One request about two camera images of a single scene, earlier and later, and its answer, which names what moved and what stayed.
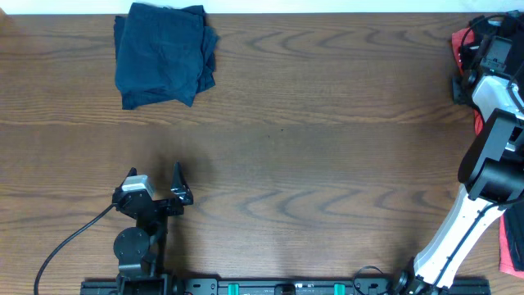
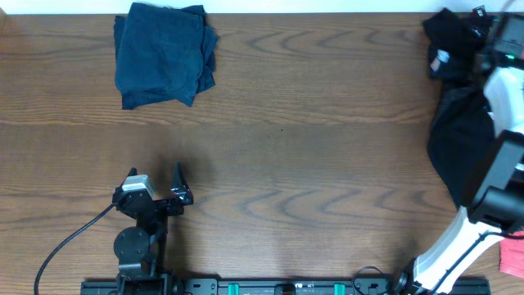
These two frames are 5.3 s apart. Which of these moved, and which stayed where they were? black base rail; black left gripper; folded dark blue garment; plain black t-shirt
Moved: plain black t-shirt
Stayed: black left gripper; folded dark blue garment; black base rail
